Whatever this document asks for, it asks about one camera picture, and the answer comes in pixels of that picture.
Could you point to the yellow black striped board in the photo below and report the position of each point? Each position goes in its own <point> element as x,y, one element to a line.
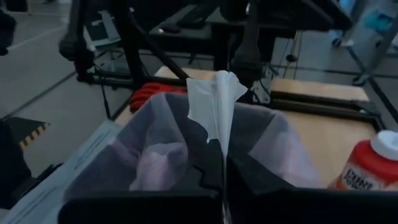
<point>32,135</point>

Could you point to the black caster wheel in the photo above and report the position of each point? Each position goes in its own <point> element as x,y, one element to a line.
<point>336,42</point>
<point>360,81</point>

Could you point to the dark grey desk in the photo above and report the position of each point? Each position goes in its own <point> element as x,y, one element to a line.
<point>186,39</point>

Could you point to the white paper scrap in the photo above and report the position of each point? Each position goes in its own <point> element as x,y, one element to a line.
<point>214,102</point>

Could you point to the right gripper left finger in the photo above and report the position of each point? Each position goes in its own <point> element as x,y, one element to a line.
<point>140,208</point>

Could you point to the black plastic trash bin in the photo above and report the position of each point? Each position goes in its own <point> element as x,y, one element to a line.
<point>248,124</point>

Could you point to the red bottle white cap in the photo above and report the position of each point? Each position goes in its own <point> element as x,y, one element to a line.
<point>367,161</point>

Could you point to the red black work glove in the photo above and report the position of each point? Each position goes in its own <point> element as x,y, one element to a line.
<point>149,101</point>
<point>164,87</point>

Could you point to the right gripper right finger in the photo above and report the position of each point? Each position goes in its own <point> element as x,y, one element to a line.
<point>295,208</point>

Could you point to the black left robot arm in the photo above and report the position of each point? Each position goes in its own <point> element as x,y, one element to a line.
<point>248,46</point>

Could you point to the white paper sheet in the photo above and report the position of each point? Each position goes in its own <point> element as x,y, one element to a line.
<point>105,31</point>

